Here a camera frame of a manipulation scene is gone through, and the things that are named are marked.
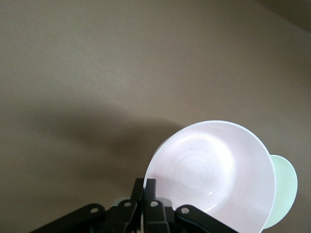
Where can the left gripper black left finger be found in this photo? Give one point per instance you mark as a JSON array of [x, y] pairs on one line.
[[116, 216]]

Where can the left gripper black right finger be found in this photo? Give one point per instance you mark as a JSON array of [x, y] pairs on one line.
[[155, 218]]

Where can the pink bowl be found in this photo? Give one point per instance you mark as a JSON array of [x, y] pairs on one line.
[[206, 170]]

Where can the white bowl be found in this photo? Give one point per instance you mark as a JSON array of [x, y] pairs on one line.
[[284, 189]]

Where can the brown table cover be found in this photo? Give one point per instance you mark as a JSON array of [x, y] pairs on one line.
[[97, 60]]

